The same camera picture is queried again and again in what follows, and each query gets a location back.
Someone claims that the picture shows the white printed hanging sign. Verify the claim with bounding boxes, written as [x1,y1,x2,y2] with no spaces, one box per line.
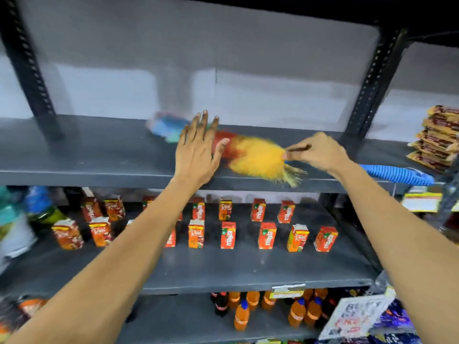
[318,295,396,341]

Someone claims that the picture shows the person's right hand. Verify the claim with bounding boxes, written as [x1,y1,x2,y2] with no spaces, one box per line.
[283,132,350,176]

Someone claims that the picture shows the small white yellow price label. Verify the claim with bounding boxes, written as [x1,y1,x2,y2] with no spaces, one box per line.
[269,284,307,300]

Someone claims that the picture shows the blue green drink bottle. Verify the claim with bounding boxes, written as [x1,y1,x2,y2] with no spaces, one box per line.
[23,186,69,227]

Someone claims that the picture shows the person's right forearm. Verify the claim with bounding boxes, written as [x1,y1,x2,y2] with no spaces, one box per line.
[328,159,459,344]

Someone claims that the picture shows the person's left hand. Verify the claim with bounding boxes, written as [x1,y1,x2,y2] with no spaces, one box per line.
[174,110,230,187]

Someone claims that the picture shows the multicolour feather duster blue handle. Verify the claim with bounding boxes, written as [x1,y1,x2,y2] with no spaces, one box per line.
[145,112,436,188]

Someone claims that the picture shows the stack of brown snack packets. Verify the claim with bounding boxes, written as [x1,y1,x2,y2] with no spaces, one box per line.
[407,105,459,174]

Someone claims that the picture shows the group of red juice cartons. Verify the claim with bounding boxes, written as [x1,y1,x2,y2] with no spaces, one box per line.
[51,195,339,253]

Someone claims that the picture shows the dark cola bottle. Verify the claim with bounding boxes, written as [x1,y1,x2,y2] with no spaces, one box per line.
[214,292,230,318]

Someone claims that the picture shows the dark grey metal shelf rack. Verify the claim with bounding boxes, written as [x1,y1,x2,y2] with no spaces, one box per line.
[0,0,459,344]

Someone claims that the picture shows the person's left forearm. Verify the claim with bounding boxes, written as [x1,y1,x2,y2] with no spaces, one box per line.
[5,175,213,344]

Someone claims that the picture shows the group of orange drink bottles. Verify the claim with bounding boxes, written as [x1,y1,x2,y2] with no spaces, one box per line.
[228,288,330,332]

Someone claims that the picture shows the orange snack packet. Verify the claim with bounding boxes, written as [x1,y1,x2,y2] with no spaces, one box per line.
[0,298,49,344]

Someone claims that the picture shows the teal white packet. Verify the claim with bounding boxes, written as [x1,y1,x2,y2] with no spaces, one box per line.
[0,186,38,273]

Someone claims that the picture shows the blue purple snack packets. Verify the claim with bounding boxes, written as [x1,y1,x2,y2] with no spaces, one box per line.
[371,299,422,344]

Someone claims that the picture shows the yellow white shelf label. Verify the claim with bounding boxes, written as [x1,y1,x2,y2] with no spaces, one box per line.
[401,192,444,213]

